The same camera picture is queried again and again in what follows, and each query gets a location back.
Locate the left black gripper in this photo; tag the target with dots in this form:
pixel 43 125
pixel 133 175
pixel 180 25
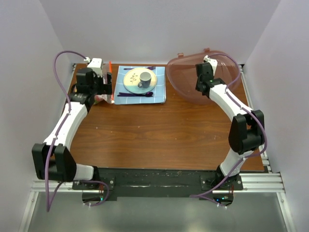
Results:
pixel 105 89

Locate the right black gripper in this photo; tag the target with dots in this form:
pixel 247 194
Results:
pixel 196 84

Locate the clear zip top bag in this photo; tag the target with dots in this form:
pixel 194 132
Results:
pixel 107 98

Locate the clear pink plastic bowl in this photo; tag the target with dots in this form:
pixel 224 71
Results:
pixel 192 76

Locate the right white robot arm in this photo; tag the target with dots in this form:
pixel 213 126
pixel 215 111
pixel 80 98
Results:
pixel 247 125

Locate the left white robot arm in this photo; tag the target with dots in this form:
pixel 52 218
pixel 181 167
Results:
pixel 52 158

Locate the cream plate with plant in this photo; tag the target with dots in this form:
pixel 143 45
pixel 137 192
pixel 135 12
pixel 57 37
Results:
pixel 132 78

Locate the purple plastic spoon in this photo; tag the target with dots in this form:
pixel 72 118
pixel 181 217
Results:
pixel 122 94

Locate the grey mug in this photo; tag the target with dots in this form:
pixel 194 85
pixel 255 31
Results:
pixel 145 80

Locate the purple plastic fork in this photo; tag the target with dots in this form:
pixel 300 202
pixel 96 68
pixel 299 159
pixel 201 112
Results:
pixel 148 68

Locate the blue checked cloth napkin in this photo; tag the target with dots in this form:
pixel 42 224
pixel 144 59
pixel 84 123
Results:
pixel 159 90

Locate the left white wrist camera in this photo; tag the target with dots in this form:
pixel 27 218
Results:
pixel 95 64

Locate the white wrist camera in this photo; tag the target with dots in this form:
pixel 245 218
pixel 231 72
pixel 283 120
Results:
pixel 95 64
pixel 213 62

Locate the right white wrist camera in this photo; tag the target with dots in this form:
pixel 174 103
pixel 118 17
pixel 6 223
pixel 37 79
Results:
pixel 213 62

